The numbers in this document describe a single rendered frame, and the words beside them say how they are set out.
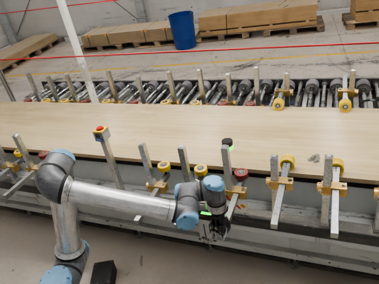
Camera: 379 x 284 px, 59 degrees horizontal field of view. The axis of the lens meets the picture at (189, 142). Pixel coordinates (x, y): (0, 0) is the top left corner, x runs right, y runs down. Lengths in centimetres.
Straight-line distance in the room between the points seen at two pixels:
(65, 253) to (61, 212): 28
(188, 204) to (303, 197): 93
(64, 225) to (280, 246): 150
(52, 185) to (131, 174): 117
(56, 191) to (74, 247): 51
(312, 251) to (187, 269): 91
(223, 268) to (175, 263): 37
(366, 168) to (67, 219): 154
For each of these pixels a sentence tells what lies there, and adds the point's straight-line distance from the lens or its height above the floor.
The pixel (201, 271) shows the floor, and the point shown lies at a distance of 266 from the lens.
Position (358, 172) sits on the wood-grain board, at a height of 90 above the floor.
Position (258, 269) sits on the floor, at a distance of 263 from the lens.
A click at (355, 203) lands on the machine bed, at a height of 69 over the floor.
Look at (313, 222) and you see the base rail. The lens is 197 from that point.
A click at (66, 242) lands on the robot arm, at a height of 97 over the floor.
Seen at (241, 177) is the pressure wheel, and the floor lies 90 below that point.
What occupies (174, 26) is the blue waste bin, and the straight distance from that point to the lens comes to 739.
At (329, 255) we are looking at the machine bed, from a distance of 253.
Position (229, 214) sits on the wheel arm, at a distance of 178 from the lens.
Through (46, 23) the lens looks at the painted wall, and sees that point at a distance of 1108.
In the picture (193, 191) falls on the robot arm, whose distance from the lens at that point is 146.
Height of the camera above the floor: 211
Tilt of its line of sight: 32 degrees down
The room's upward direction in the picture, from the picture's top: 11 degrees counter-clockwise
